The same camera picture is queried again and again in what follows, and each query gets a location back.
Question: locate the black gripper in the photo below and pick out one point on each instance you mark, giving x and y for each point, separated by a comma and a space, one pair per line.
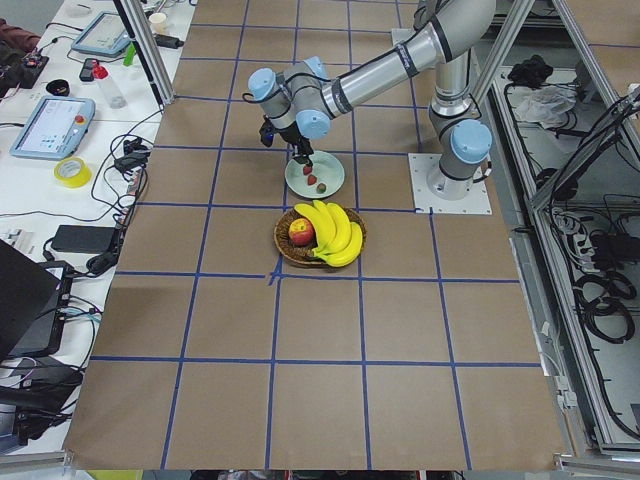
291, 135

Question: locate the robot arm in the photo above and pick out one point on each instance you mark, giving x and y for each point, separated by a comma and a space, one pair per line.
300, 102

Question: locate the light green plate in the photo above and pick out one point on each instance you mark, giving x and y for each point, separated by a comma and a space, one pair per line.
326, 167

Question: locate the red yellow apple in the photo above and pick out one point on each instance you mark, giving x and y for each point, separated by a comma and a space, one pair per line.
301, 232

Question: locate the brown wicker basket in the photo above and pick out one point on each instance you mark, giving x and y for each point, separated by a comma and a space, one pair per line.
302, 255

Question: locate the yellow banana bunch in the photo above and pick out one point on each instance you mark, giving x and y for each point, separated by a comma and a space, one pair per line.
339, 241

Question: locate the black power adapter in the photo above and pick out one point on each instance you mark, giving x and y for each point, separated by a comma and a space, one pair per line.
166, 41

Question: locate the white paper cup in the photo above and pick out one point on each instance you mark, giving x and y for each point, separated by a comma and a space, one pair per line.
158, 23

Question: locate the clear bottle red cap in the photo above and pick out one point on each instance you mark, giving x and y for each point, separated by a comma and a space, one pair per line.
110, 90

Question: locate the black phone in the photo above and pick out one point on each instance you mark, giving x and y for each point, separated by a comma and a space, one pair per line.
86, 74

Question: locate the blue teach pendant far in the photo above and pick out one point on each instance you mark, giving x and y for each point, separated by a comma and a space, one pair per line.
105, 36

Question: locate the blue teach pendant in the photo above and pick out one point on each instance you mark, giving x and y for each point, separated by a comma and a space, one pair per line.
105, 36
55, 128

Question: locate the yellow tape roll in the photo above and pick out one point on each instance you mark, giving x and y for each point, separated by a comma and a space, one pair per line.
72, 172

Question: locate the white crumpled cloth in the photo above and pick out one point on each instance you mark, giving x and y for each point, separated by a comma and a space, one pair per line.
547, 106

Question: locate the blue teach pendant near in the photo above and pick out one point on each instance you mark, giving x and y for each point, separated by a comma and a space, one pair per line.
55, 128

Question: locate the black power brick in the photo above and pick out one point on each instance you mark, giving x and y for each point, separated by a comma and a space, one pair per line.
82, 239

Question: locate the black laptop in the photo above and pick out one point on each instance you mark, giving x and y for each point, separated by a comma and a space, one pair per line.
33, 296

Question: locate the aluminium frame post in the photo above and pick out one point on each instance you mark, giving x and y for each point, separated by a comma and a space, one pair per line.
139, 31

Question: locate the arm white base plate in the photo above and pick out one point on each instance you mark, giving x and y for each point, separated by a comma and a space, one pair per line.
434, 193

